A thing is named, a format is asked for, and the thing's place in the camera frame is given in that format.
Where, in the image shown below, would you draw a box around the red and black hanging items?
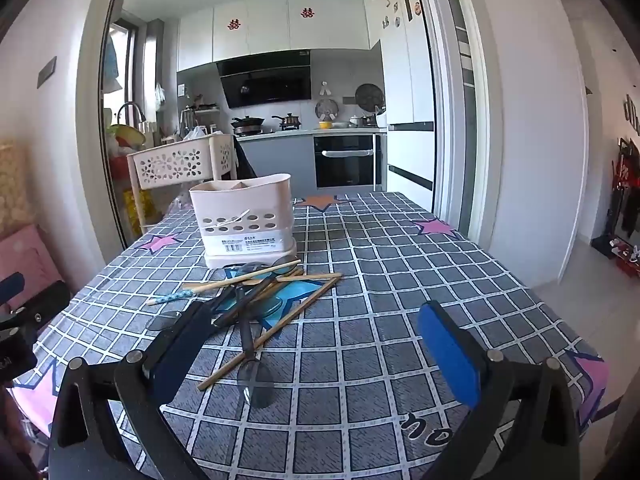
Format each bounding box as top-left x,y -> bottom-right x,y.
606,136 -> 640,242

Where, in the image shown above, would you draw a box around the white perforated basket cart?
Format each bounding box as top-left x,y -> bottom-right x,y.
126,132 -> 237,237

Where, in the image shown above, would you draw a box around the black cloth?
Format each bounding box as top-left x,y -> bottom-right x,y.
232,135 -> 262,182

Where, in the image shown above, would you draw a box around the yellow plastic bag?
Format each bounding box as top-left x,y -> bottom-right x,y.
124,187 -> 157,237

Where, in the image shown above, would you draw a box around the brown wooden chopstick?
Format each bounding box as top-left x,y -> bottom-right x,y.
250,272 -> 343,291
196,276 -> 343,392
235,269 -> 306,306

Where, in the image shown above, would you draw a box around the grey kitchen counter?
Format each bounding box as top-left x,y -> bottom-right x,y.
230,127 -> 389,194

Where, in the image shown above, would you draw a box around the white refrigerator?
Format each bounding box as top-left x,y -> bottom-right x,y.
372,0 -> 437,195

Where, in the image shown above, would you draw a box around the light wooden chopstick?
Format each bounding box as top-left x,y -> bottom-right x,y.
181,258 -> 302,291

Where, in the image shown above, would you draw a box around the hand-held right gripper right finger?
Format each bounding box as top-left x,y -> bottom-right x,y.
416,300 -> 581,480

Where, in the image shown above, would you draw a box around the pale pink utensil holder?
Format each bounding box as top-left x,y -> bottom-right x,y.
189,173 -> 299,269

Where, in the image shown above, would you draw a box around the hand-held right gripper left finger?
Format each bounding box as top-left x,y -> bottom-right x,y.
47,300 -> 223,480

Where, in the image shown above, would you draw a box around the blue dotted chopstick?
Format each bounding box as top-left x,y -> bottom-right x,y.
146,290 -> 196,307

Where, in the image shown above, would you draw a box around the black wok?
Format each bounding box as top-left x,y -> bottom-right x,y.
230,116 -> 266,134

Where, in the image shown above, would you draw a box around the grey checked tablecloth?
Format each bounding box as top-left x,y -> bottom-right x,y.
10,191 -> 623,480

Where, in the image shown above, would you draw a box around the white sliding door frame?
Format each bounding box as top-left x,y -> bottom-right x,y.
75,0 -> 496,253

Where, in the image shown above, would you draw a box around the black built-in oven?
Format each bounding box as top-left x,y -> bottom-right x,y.
313,133 -> 382,191

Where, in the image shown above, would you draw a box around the pink box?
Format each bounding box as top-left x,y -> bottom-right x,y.
0,224 -> 64,307

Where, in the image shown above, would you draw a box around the yellow green bowl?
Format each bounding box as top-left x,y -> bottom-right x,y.
108,124 -> 147,147

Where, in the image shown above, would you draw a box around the chrome faucet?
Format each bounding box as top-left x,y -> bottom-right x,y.
116,102 -> 148,134

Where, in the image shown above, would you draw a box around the white upper cabinets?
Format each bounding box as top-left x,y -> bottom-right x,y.
176,0 -> 384,74

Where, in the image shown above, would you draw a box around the beige honeycomb panel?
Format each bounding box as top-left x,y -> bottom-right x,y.
0,139 -> 32,239

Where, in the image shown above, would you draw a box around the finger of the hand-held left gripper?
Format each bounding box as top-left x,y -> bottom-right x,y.
0,272 -> 26,309
0,280 -> 71,346

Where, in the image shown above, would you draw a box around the shoes on floor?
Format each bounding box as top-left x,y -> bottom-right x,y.
591,236 -> 640,277

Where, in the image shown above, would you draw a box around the round dark mesh lid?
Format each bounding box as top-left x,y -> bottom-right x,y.
355,83 -> 386,111

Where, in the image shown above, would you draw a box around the grey wall switch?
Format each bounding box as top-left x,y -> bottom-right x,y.
37,56 -> 58,90

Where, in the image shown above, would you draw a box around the black range hood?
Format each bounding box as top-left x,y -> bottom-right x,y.
216,50 -> 312,110

